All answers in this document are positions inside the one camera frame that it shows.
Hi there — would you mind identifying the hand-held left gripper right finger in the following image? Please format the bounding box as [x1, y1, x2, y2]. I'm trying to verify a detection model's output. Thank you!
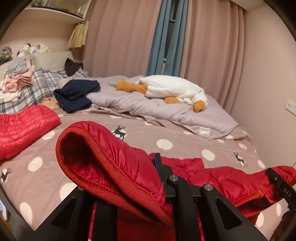
[154, 152, 266, 241]

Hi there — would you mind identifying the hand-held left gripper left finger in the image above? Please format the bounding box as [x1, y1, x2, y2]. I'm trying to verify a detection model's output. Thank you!
[26, 185, 118, 241]

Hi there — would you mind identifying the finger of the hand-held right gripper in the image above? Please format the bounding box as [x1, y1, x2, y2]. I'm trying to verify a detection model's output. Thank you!
[265, 167, 292, 210]

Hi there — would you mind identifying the red puffer jacket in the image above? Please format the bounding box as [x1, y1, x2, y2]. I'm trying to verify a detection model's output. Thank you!
[0, 105, 61, 161]
[55, 120, 296, 241]

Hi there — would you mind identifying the grey duvet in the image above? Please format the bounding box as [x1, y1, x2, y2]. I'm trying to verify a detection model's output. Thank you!
[57, 75, 238, 139]

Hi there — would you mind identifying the white goose plush toy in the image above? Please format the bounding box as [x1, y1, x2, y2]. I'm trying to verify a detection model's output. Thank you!
[115, 75, 208, 113]

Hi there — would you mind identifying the navy blue garment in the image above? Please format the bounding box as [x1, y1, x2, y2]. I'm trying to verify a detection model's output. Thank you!
[54, 79, 101, 113]

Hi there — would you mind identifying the blue curtain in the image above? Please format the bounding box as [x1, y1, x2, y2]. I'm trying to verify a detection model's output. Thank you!
[147, 0, 189, 77]

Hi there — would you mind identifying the peach cloth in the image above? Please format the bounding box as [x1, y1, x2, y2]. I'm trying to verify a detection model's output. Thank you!
[42, 97, 61, 110]

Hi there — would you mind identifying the folded red puffer jacket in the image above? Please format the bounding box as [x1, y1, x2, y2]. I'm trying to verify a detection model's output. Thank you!
[0, 105, 61, 161]

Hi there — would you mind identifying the black garment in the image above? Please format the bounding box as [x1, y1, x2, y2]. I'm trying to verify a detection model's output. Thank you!
[65, 57, 84, 77]

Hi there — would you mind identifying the wide pink curtain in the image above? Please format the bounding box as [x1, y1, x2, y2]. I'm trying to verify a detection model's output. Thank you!
[82, 0, 162, 79]

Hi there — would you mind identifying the plaid blanket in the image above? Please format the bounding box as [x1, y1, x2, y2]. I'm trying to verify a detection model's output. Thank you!
[0, 68, 88, 114]

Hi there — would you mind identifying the beige pillow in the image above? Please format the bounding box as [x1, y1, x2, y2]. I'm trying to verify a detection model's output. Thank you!
[30, 51, 74, 73]

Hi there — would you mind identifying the hanging straw fringe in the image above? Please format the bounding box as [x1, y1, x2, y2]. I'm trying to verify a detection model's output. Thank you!
[68, 21, 89, 48]

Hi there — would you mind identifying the white knit cloth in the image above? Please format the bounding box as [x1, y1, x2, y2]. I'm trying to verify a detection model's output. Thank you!
[0, 89, 23, 102]

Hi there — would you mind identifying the pink garment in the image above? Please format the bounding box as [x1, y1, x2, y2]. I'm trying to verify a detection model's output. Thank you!
[2, 70, 35, 93]

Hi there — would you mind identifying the grey garment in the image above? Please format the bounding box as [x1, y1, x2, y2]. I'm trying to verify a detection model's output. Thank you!
[5, 57, 33, 76]

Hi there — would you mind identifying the black and white plush toy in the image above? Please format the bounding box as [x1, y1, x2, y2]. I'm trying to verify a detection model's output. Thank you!
[17, 43, 38, 57]

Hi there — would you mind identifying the green crochet item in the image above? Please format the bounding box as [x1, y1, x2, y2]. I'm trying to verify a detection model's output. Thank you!
[0, 46, 12, 66]

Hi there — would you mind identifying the white wall socket strip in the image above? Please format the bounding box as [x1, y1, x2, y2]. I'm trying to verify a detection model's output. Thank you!
[285, 99, 296, 115]

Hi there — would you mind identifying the white device with blue ring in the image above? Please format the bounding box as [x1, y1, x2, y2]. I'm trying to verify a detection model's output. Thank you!
[0, 203, 10, 220]

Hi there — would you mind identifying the white wall shelf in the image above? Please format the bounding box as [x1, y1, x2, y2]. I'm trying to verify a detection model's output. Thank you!
[23, 0, 92, 24]

